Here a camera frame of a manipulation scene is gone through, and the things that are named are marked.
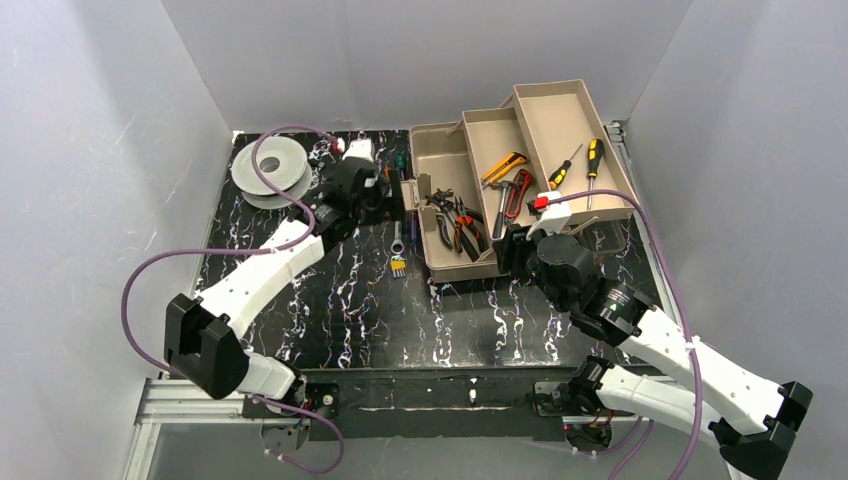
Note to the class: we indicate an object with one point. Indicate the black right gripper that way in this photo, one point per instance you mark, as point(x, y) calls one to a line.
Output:
point(515, 244)

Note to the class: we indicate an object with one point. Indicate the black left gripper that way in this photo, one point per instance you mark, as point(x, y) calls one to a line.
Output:
point(382, 196)

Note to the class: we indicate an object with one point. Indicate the red and black utility knife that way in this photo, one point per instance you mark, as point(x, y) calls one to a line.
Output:
point(524, 180)

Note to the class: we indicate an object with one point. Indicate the black handled cutters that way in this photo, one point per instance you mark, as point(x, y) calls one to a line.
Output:
point(444, 219)

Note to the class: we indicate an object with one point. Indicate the yellow utility knife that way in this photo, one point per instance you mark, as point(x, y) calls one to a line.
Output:
point(499, 171)

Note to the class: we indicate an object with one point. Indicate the yellow black short screwdriver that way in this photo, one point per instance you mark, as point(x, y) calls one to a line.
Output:
point(557, 177)

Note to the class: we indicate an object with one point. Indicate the beige translucent plastic toolbox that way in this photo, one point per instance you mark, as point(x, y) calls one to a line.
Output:
point(474, 177)

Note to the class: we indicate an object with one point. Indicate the yellow black long screwdriver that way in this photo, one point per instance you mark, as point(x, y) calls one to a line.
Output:
point(595, 153)

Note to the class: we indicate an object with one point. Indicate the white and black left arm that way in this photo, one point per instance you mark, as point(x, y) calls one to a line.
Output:
point(203, 334)

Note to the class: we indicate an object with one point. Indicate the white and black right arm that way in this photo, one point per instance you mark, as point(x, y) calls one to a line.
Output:
point(751, 421)

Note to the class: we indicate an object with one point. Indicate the silver combination wrench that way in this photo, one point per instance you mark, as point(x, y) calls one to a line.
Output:
point(397, 246)

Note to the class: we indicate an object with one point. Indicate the yellow hex key set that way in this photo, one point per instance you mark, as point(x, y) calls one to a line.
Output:
point(397, 266)

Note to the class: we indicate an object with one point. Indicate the white filament spool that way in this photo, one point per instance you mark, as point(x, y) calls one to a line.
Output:
point(282, 161)

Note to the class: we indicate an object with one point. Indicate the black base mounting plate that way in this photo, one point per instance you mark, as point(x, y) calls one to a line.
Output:
point(448, 403)

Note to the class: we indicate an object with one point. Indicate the blue handled screwdriver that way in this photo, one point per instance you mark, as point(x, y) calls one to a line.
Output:
point(414, 228)

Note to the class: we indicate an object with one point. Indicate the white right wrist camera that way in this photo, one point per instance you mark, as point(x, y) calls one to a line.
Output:
point(552, 215)

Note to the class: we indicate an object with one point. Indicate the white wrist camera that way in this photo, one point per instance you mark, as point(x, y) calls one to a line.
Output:
point(552, 215)
point(359, 153)

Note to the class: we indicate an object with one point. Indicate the green handled screwdriver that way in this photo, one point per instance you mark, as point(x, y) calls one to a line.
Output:
point(400, 162)

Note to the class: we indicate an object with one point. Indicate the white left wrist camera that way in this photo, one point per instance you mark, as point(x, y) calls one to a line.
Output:
point(359, 153)

